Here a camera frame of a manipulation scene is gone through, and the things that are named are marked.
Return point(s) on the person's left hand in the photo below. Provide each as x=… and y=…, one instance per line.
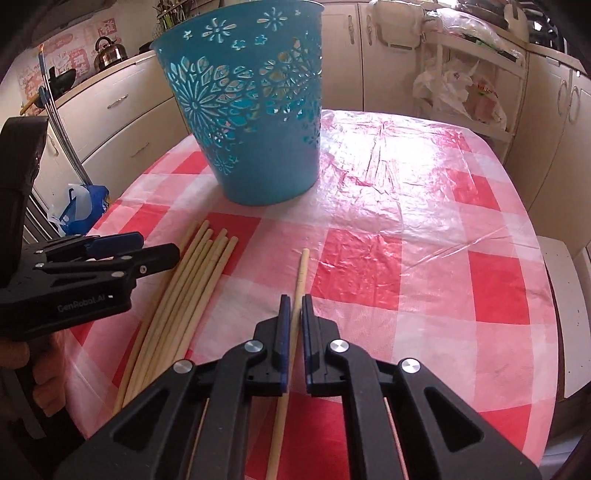
x=51, y=378

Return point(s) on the pale wooden chopstick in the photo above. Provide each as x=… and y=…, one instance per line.
x=301, y=277

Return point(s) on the bundle of wooden chopsticks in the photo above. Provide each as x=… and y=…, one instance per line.
x=203, y=286

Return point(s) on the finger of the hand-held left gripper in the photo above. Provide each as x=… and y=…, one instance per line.
x=147, y=261
x=115, y=242

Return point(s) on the red white checked tablecloth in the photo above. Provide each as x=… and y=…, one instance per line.
x=392, y=277

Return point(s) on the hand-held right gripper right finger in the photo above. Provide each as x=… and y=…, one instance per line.
x=307, y=341

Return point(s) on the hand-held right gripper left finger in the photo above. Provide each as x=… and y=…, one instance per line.
x=284, y=341

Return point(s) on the blue perforated plastic basket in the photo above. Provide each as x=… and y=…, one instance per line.
x=258, y=152

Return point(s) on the clear plastic bag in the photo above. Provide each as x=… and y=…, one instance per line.
x=475, y=32

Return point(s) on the chrome chair frame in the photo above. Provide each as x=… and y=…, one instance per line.
x=64, y=138

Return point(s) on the cream side cabinet run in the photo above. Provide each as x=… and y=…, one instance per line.
x=549, y=152

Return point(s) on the cream drawer cabinet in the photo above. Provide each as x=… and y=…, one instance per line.
x=124, y=124

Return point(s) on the white plastic bag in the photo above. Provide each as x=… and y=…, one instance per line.
x=443, y=90

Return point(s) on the cream base cabinet run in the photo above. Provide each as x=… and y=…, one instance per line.
x=341, y=55

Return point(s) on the white hanging bin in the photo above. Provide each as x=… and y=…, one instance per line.
x=401, y=27

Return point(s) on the black wok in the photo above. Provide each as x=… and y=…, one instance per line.
x=62, y=81

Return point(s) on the steel kettle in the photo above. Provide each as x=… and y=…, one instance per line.
x=111, y=55

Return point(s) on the dish rack with utensils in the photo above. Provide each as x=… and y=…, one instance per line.
x=168, y=14

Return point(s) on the blue plastic bag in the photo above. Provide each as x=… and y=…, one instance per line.
x=87, y=207

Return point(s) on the white trolley rack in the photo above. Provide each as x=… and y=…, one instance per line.
x=461, y=45

